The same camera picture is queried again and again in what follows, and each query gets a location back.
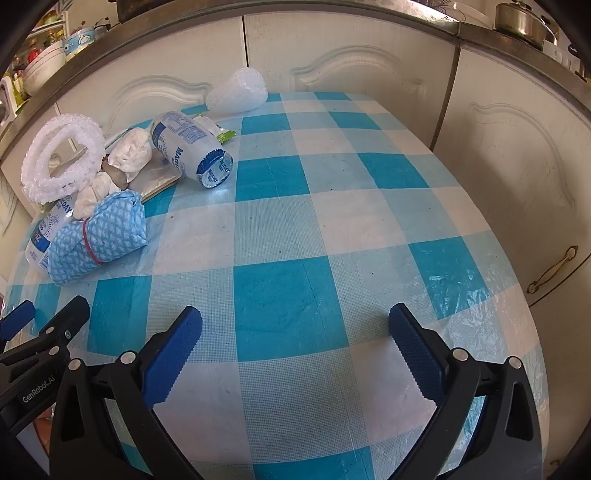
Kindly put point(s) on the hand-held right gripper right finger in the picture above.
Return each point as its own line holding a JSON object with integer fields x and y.
{"x": 418, "y": 355}

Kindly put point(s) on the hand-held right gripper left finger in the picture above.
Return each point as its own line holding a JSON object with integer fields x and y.
{"x": 175, "y": 355}

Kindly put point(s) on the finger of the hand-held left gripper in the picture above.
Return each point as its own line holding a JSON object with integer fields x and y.
{"x": 69, "y": 319}
{"x": 18, "y": 319}

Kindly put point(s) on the white blue-label milk bottle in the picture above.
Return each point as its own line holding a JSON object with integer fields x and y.
{"x": 41, "y": 235}
{"x": 184, "y": 143}

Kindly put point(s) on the blue patterned cloth bundle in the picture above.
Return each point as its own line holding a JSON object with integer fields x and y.
{"x": 115, "y": 226}

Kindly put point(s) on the white tissue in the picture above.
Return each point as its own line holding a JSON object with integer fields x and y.
{"x": 131, "y": 154}
{"x": 94, "y": 196}

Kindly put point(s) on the silver foil pouch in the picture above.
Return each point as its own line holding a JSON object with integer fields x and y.
{"x": 154, "y": 181}

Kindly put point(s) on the green and white wrapper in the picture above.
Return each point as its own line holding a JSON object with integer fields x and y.
{"x": 222, "y": 137}

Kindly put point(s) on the white foam net sleeve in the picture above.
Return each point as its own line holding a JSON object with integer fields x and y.
{"x": 238, "y": 92}

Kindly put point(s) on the red rubber band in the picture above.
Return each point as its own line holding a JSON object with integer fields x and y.
{"x": 88, "y": 240}

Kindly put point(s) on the blue checked tablecloth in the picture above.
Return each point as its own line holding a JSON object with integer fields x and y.
{"x": 323, "y": 240}

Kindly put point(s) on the row of condiment bottles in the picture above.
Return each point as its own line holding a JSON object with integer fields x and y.
{"x": 19, "y": 78}

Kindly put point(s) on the stack of white bowls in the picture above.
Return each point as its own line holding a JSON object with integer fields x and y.
{"x": 44, "y": 69}

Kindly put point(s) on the blue cartoon bowl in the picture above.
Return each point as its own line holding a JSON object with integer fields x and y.
{"x": 78, "y": 44}

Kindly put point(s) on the panda figure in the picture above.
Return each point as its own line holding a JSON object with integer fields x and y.
{"x": 104, "y": 23}

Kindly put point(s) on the steel kitchen countertop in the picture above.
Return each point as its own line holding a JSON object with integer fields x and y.
{"x": 508, "y": 44}

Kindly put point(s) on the white mug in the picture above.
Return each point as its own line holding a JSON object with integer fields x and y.
{"x": 556, "y": 50}

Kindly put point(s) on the steel kettle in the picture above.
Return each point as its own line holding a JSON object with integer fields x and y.
{"x": 521, "y": 23}

